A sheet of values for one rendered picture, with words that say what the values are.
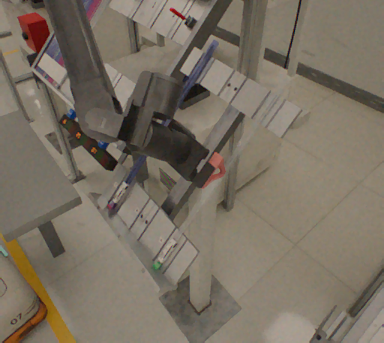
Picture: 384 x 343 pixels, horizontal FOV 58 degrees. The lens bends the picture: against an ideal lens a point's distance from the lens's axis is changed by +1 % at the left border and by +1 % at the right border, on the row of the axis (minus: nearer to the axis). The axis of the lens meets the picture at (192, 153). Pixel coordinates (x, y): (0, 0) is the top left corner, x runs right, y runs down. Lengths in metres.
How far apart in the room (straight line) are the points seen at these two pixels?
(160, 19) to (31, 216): 0.75
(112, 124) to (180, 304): 1.15
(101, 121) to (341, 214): 1.61
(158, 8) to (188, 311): 1.17
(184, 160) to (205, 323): 1.04
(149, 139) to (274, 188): 1.52
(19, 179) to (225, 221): 0.99
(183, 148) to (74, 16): 0.27
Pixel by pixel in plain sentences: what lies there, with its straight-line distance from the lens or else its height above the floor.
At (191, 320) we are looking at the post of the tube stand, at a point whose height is 0.01.
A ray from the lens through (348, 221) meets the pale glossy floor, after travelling 1.96.
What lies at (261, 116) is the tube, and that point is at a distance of 0.73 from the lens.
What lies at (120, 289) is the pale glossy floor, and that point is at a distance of 1.64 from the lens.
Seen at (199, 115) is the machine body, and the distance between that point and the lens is 1.40.
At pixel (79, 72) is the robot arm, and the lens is 0.57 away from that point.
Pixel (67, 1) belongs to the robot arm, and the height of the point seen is 1.26.
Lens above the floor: 1.45
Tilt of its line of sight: 43 degrees down
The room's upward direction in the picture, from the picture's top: straight up
